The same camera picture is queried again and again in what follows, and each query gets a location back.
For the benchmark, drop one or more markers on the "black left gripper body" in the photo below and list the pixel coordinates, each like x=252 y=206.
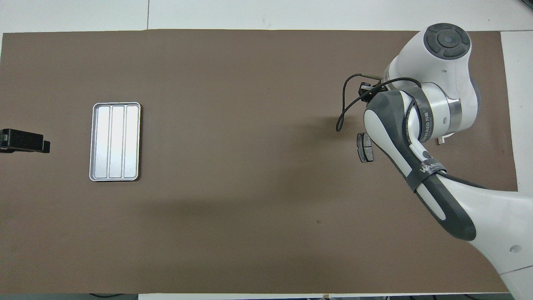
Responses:
x=4 y=139

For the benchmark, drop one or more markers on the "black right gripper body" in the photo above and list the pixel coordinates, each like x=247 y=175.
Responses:
x=364 y=88

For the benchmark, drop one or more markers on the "silver metal tray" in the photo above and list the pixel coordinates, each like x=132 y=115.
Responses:
x=115 y=142

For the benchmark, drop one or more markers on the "grey brake pad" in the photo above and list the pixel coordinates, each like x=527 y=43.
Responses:
x=363 y=148

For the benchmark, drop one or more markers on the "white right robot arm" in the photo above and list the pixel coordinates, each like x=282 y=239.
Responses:
x=437 y=83

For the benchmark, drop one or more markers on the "brown table mat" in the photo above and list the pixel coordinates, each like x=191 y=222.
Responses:
x=250 y=83

